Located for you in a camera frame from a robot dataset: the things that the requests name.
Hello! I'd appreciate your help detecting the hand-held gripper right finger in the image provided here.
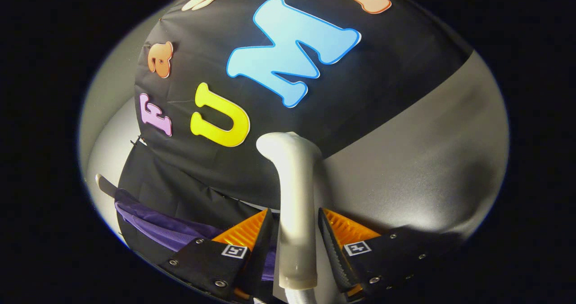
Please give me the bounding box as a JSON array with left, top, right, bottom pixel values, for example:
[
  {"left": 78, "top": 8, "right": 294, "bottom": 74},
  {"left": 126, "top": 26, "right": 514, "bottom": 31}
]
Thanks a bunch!
[{"left": 318, "top": 207, "right": 464, "bottom": 302}]

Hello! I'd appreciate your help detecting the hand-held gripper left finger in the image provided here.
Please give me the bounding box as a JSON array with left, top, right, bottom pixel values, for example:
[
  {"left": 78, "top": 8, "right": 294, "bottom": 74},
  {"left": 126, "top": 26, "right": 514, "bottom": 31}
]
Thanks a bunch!
[{"left": 160, "top": 208, "right": 275, "bottom": 302}]

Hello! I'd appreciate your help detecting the white garment steamer nozzle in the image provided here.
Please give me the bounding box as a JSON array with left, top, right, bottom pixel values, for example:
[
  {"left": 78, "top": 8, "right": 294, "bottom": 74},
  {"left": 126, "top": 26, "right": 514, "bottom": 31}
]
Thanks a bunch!
[{"left": 256, "top": 132, "right": 323, "bottom": 291}]

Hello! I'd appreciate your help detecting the purple corduroy jacket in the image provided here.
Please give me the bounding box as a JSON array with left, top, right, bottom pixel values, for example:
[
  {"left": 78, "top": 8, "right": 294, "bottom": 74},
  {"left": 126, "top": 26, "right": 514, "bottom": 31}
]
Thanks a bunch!
[{"left": 115, "top": 189, "right": 277, "bottom": 281}]

